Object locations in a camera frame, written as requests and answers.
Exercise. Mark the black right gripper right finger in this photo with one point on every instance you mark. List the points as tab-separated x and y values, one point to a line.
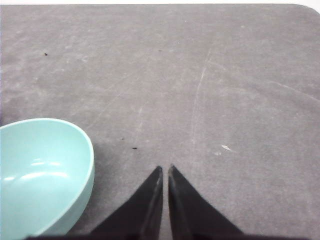
191	216

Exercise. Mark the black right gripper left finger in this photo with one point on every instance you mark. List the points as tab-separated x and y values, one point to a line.
139	218

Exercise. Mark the teal ceramic bowl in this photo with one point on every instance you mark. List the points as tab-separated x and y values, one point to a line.
47	172

